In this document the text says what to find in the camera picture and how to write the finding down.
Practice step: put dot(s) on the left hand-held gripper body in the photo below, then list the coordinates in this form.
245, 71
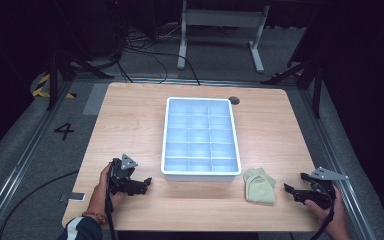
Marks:
121, 173

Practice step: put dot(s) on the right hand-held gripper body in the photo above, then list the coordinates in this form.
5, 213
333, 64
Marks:
320, 191

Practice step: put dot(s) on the pale green socks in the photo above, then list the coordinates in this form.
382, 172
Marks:
259, 186

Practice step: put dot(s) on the white divided storage tray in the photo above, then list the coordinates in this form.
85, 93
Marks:
200, 136

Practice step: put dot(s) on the person's right hand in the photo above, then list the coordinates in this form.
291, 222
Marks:
335, 218

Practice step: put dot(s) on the person's left hand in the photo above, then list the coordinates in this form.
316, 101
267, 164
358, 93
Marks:
97, 196

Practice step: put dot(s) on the small silver tape piece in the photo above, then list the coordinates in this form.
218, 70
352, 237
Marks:
75, 196

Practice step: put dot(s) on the black tripod stand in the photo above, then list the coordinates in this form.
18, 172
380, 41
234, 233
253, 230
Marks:
316, 83
54, 80

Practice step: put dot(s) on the dark round table grommet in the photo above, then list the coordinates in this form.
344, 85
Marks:
234, 100

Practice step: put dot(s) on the metal floor rail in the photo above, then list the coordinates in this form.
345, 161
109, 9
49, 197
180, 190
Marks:
340, 160
23, 160

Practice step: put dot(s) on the white metal desk frame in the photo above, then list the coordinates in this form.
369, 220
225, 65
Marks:
223, 17

